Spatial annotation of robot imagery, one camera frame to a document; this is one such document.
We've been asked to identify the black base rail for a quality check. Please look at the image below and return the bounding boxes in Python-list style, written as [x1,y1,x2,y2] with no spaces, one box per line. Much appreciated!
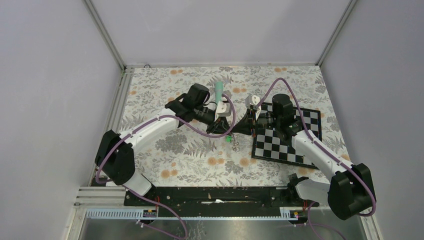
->
[123,186,310,215]

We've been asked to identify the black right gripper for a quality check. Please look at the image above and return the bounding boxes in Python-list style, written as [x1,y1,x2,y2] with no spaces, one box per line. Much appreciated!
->
[231,108,281,138]

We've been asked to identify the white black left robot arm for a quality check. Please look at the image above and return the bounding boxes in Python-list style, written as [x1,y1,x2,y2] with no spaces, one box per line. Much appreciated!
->
[94,83,236,206]

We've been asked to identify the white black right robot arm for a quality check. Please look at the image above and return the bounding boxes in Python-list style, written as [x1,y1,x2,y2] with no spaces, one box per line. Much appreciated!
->
[232,94,377,220]

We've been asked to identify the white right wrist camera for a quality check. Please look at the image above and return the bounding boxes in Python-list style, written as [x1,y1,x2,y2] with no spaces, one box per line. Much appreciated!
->
[245,94,261,112]

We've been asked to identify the teal rolling pin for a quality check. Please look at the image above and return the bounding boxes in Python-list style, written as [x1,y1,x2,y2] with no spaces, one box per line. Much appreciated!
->
[214,81,224,104]

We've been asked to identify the silver carabiner keyring with chain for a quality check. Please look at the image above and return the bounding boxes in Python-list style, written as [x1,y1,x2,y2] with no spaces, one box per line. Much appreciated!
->
[231,133,240,152]

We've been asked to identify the floral patterned table mat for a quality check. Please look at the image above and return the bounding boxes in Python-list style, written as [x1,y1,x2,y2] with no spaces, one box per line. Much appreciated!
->
[120,66,349,187]

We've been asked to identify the white slotted cable duct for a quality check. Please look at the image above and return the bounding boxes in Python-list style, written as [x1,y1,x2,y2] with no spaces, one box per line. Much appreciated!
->
[85,207,299,221]

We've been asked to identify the black white checkerboard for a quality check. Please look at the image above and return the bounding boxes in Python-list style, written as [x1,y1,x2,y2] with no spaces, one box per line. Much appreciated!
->
[251,107,322,169]

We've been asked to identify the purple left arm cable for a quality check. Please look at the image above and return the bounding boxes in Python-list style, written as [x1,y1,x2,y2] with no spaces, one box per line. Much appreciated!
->
[95,93,237,240]

